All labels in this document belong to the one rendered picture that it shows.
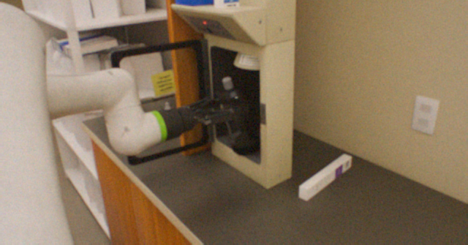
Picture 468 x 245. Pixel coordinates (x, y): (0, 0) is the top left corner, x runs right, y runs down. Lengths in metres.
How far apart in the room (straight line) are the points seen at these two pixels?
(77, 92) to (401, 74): 0.96
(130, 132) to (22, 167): 0.55
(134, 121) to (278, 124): 0.44
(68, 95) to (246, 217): 0.59
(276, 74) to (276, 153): 0.26
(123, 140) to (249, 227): 0.42
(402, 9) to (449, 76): 0.24
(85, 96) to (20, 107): 0.39
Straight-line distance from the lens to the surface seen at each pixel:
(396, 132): 1.37
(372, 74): 1.36
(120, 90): 0.97
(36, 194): 0.45
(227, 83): 1.13
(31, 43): 0.58
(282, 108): 1.14
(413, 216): 1.20
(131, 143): 0.98
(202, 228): 1.08
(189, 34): 1.32
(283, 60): 1.09
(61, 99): 0.83
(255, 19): 1.00
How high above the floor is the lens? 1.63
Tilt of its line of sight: 22 degrees down
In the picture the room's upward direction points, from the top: 2 degrees counter-clockwise
